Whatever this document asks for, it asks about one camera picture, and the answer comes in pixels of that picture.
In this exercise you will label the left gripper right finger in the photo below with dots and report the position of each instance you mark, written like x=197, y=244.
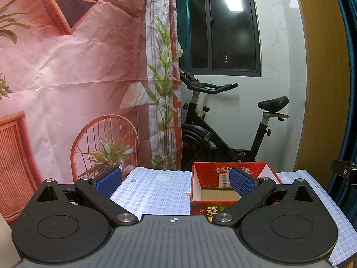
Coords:
x=254, y=192

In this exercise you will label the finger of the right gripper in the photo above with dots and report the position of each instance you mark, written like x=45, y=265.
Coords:
x=347, y=170

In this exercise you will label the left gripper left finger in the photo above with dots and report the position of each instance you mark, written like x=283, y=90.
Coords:
x=95, y=193

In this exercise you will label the red strawberry cardboard box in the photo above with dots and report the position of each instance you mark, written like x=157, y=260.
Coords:
x=211, y=192

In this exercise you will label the blue plaid tablecloth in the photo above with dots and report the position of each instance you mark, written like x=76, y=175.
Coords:
x=147, y=191

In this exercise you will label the black exercise bike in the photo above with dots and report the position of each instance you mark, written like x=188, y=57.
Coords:
x=201, y=143

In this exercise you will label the pink printed backdrop cloth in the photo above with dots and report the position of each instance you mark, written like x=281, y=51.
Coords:
x=86, y=84

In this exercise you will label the dark window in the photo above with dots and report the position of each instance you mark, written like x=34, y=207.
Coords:
x=219, y=37

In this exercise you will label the blue curtain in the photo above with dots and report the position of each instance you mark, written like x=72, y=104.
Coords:
x=341, y=192

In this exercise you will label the wooden door frame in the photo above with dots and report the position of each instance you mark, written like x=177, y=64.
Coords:
x=326, y=112

